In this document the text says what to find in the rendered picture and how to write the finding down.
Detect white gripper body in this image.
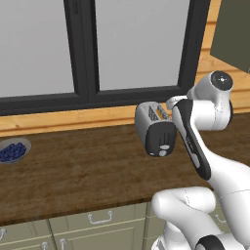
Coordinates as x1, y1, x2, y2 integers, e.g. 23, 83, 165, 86
165, 95, 189, 111

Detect toasted bread slice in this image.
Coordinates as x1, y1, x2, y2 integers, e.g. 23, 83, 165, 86
155, 104, 171, 120

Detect silver and black toaster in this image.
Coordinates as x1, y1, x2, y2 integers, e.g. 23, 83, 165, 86
134, 101, 178, 158

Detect black framed window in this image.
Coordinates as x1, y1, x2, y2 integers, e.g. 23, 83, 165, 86
0, 0, 212, 117

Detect wide beige drawer front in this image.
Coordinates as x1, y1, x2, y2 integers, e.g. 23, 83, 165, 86
48, 201, 148, 235

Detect beige cupboard door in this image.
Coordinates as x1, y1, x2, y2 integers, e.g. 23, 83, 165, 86
53, 226, 146, 250
142, 224, 168, 250
0, 236, 56, 250

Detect grey bowl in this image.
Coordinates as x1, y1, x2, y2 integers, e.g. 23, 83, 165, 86
0, 137, 32, 165

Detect blueberries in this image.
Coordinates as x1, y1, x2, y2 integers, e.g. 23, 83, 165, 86
0, 142, 27, 164

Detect dark olive wall cupboard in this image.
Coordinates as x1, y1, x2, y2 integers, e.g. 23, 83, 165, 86
209, 0, 250, 73

